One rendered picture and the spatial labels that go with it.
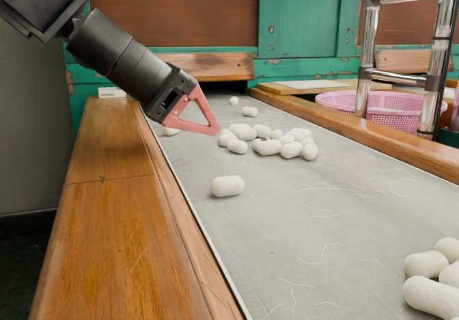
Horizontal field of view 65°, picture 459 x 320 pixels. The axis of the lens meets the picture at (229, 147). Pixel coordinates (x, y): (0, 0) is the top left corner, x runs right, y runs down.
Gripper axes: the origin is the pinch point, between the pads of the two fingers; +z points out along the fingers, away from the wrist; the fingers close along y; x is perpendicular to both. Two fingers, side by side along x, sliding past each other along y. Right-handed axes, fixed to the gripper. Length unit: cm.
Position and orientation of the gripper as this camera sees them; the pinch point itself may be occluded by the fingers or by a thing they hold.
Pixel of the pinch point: (212, 128)
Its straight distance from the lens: 48.3
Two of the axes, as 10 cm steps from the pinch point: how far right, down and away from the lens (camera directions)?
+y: -3.2, -2.9, 9.0
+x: -6.1, 7.9, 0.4
